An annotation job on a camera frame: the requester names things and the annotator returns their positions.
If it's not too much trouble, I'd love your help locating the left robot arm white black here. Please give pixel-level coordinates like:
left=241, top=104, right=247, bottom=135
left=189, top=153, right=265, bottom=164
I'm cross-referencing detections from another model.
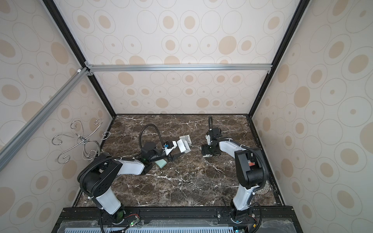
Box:
left=77, top=139, right=190, bottom=222

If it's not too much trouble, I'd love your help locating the diagonal aluminium rail left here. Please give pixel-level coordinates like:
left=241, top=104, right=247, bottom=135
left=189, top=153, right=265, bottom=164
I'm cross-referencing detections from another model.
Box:
left=1, top=68, right=88, bottom=170

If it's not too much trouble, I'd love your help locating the silver wire jewelry stand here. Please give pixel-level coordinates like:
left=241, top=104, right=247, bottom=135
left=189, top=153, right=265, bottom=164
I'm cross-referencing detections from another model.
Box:
left=51, top=118, right=111, bottom=165

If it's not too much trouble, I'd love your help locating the black corrugated cable left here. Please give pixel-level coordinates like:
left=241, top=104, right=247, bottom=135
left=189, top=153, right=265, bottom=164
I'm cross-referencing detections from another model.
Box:
left=138, top=123, right=165, bottom=150

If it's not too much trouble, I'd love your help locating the horizontal aluminium rail back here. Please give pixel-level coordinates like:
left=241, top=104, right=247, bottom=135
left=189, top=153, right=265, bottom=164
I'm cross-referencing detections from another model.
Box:
left=88, top=64, right=272, bottom=72

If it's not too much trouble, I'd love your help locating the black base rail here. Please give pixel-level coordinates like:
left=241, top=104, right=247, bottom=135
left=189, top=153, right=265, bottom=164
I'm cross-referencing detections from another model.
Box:
left=52, top=206, right=302, bottom=233

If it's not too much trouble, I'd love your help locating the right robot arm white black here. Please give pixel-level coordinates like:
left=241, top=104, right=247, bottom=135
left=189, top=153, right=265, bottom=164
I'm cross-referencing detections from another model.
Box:
left=201, top=127, right=267, bottom=221

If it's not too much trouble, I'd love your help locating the white lift-off box lid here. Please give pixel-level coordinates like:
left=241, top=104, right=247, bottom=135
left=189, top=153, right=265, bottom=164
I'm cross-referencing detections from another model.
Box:
left=176, top=139, right=191, bottom=153

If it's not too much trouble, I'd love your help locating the mint green box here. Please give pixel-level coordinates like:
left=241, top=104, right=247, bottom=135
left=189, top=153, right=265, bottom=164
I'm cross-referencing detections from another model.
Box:
left=155, top=159, right=167, bottom=169

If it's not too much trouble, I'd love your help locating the white gift box grey bow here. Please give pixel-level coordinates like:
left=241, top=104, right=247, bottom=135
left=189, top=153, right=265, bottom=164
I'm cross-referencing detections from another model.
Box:
left=179, top=135, right=192, bottom=146

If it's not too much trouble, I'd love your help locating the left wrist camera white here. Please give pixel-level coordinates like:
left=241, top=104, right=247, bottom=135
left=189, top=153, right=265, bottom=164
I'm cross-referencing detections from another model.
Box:
left=164, top=141, right=177, bottom=155

